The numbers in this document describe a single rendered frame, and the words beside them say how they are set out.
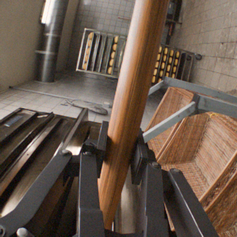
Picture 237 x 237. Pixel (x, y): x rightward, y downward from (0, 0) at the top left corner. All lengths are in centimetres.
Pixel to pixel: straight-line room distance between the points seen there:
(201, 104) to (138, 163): 48
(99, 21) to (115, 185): 514
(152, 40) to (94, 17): 516
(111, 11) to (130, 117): 516
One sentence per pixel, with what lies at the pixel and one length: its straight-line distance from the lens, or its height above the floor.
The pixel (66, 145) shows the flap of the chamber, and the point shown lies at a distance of 107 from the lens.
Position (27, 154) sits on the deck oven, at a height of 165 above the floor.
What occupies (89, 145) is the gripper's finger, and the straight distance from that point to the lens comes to 15.
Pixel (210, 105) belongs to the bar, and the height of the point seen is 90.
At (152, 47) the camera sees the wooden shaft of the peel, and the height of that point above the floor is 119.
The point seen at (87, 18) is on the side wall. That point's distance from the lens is 533.
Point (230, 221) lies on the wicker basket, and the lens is 90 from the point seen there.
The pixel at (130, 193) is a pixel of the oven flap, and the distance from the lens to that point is 106.
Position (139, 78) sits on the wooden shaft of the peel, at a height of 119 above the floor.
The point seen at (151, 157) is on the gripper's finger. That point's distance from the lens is 18.
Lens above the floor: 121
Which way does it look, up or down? 4 degrees down
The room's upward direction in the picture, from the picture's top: 79 degrees counter-clockwise
